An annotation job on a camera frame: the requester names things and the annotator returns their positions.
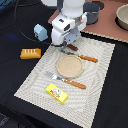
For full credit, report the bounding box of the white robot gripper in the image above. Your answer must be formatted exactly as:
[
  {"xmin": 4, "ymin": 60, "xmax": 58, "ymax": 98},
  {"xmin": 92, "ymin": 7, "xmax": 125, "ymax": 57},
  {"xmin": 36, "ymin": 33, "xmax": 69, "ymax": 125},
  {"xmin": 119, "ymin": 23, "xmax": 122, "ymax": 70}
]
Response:
[{"xmin": 51, "ymin": 13, "xmax": 87, "ymax": 46}]

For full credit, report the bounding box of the brown toy sausage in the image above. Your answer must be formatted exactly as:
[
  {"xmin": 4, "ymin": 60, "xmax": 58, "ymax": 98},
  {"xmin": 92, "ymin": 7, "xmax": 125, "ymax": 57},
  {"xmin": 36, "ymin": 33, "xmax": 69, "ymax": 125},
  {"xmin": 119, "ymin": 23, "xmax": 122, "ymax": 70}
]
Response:
[{"xmin": 67, "ymin": 44, "xmax": 78, "ymax": 51}]

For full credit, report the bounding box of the light blue toy milk carton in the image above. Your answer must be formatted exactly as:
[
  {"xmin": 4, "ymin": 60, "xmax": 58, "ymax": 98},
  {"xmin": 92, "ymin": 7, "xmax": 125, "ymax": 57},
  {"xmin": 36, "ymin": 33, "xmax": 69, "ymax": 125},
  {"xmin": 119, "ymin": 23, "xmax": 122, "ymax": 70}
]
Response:
[{"xmin": 34, "ymin": 24, "xmax": 48, "ymax": 41}]

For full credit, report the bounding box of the orange toy bread loaf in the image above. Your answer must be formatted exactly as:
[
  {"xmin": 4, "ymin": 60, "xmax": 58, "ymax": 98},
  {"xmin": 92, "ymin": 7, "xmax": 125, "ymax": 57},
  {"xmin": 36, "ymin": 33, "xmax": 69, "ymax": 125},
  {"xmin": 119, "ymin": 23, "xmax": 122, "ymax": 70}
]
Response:
[{"xmin": 20, "ymin": 48, "xmax": 41, "ymax": 59}]

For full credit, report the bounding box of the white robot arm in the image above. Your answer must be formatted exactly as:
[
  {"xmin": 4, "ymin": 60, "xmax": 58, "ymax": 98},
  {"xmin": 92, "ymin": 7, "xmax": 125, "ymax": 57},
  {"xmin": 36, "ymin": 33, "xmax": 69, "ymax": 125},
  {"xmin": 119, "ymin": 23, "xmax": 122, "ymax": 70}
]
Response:
[{"xmin": 41, "ymin": 0, "xmax": 87, "ymax": 46}]

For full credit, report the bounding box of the grey toy pot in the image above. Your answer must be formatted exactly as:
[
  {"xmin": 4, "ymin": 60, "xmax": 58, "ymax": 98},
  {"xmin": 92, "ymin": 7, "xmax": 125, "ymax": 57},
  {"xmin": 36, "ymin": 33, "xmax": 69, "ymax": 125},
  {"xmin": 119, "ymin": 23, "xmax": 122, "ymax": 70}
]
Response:
[{"xmin": 83, "ymin": 2, "xmax": 100, "ymax": 24}]

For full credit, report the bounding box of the round beige toy plate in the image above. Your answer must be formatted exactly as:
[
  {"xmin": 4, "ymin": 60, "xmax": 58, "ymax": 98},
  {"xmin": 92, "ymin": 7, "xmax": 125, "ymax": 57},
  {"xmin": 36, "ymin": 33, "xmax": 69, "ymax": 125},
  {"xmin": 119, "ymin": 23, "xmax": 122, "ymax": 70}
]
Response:
[{"xmin": 56, "ymin": 55, "xmax": 84, "ymax": 78}]

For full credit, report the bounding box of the brown toy stove board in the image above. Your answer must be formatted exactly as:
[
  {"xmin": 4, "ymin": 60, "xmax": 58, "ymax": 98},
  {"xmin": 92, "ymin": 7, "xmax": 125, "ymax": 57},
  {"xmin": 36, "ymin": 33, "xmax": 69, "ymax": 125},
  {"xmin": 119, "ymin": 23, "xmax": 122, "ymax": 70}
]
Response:
[{"xmin": 47, "ymin": 0, "xmax": 128, "ymax": 44}]

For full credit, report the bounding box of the woven beige placemat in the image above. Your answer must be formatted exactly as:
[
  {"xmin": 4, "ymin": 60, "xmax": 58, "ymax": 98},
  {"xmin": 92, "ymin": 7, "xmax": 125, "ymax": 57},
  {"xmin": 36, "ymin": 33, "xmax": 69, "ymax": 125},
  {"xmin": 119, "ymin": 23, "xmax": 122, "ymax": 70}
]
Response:
[{"xmin": 14, "ymin": 37, "xmax": 115, "ymax": 128}]

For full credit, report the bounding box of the beige bowl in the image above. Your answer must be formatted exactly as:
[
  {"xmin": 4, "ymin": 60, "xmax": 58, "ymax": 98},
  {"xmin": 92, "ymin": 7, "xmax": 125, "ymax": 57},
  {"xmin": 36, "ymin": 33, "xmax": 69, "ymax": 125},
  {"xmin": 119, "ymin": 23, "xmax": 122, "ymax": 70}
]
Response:
[{"xmin": 116, "ymin": 4, "xmax": 128, "ymax": 30}]

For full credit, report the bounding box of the yellow toy butter box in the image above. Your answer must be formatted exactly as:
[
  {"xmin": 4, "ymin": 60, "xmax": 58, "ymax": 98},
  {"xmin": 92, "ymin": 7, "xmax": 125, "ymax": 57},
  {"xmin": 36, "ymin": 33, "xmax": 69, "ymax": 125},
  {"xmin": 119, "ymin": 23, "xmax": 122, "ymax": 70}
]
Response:
[{"xmin": 46, "ymin": 83, "xmax": 68, "ymax": 103}]

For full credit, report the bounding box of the toy knife wooden handle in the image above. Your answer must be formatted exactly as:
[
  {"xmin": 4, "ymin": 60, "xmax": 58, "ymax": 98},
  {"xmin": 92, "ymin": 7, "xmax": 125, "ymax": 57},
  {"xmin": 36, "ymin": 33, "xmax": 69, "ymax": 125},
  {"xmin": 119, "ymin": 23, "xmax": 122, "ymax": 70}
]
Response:
[{"xmin": 63, "ymin": 49, "xmax": 100, "ymax": 64}]

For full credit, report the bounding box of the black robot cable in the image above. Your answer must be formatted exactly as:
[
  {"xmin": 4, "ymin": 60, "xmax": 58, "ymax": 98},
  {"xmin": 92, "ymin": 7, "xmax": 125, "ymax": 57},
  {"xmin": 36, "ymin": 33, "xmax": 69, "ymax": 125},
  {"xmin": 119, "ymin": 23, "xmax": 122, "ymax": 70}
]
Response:
[{"xmin": 13, "ymin": 0, "xmax": 54, "ymax": 46}]

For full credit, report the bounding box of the toy fork wooden handle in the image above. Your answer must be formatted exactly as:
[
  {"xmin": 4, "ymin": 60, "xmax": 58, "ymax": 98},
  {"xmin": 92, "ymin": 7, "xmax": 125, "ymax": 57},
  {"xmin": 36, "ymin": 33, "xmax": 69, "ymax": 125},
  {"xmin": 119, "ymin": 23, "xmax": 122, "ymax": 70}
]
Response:
[{"xmin": 44, "ymin": 71, "xmax": 87, "ymax": 90}]

